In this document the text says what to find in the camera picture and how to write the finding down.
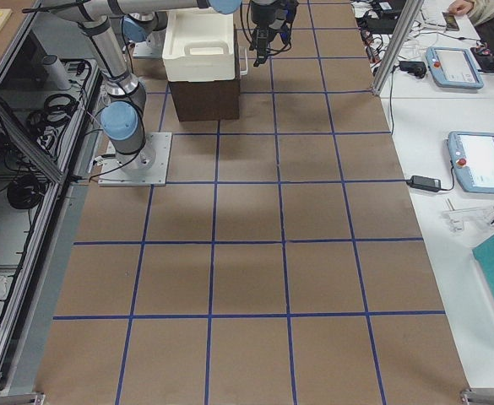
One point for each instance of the white plastic tray box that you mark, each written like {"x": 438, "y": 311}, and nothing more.
{"x": 199, "y": 46}

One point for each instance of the near teach pendant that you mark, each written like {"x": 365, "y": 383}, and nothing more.
{"x": 472, "y": 157}

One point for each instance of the aluminium frame post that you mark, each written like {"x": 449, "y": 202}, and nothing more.
{"x": 402, "y": 29}

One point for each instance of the dark brown drawer cabinet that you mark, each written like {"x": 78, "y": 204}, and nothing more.
{"x": 206, "y": 101}

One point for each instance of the near black power adapter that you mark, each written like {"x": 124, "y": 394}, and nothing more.
{"x": 424, "y": 183}

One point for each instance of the person at desk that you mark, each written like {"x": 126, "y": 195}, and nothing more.
{"x": 481, "y": 15}

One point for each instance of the smartphone on desk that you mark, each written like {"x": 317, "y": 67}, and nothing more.
{"x": 450, "y": 22}

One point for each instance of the white drawer handle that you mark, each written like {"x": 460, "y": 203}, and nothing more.
{"x": 243, "y": 61}

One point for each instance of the clear acrylic parts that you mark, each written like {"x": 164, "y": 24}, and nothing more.
{"x": 481, "y": 217}

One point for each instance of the far teach pendant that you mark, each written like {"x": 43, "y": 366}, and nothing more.
{"x": 453, "y": 68}

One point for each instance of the teach pendant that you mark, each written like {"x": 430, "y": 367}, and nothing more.
{"x": 472, "y": 157}
{"x": 453, "y": 68}

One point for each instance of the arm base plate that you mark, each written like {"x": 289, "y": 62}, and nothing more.
{"x": 148, "y": 168}

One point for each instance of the black power adapter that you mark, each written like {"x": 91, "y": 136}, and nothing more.
{"x": 415, "y": 68}
{"x": 424, "y": 183}

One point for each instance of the far black power adapter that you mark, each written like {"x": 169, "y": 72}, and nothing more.
{"x": 415, "y": 68}

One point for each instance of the grey cylinder speaker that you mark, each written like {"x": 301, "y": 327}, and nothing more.
{"x": 56, "y": 71}

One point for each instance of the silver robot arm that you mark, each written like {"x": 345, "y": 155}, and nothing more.
{"x": 122, "y": 120}

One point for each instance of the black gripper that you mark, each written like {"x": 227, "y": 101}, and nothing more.
{"x": 263, "y": 17}

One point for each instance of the wooden drawer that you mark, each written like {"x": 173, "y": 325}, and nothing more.
{"x": 237, "y": 57}

